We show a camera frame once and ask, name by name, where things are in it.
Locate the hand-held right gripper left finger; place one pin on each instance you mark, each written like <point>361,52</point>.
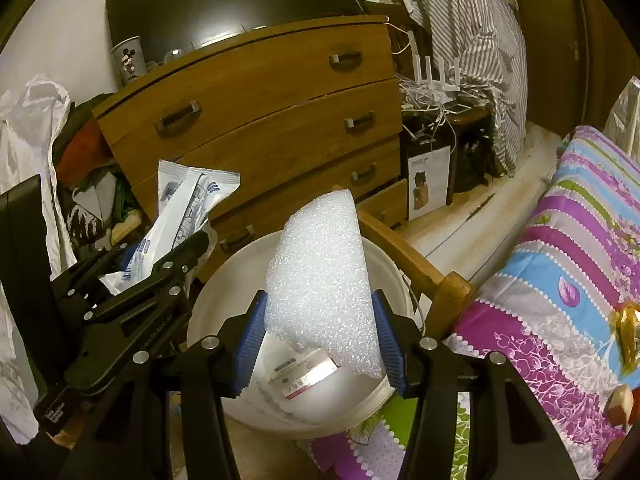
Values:
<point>250,342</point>

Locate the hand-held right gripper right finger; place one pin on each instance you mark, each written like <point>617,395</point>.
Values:
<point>389,342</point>

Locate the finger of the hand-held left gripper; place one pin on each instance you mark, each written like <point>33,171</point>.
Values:
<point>90,267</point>
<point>180,257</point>

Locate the white plastic bucket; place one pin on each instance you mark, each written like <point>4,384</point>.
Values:
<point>225,310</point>

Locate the white labelled packet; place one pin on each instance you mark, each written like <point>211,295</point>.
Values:
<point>305,372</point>

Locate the white blue-printed plastic package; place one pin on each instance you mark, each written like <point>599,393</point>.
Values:
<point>185,195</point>

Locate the white bubble wrap sheet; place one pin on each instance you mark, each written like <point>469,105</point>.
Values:
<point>320,270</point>

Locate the pile of clothes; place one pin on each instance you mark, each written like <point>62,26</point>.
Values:
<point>85,160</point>

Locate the large white plastic bag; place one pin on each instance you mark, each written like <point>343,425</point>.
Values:
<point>30,130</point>

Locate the wooden dresser drawer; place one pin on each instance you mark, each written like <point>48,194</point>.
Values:
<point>280,135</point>
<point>387,205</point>
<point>310,185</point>
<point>260,75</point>

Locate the black white knife block box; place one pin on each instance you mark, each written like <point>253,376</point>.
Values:
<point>427,180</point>

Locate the wooden dresser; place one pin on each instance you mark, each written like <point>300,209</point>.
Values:
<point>280,110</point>

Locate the grey cartoon mouse cup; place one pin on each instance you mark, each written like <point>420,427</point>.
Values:
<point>129,62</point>

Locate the floral striped quilt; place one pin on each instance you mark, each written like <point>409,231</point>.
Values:
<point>565,240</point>

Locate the small clear jar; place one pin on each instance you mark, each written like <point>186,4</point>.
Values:
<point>173,53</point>

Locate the dark wooden side table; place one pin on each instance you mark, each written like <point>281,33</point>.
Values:
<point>467,117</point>

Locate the small tan wooden object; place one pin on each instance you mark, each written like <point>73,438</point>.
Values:
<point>620,405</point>

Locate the gold foil wrapper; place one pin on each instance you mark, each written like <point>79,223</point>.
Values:
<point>629,340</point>

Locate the black flat screen television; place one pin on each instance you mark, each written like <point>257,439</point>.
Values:
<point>225,0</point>

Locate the white router with antennas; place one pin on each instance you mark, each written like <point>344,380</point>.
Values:
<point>440,82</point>

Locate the grey striped shirt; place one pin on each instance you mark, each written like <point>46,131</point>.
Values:
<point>465,35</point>

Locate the clear plastic bag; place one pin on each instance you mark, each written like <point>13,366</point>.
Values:
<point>625,115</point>

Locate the dark wooden wardrobe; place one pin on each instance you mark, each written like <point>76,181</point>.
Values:
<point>565,35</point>

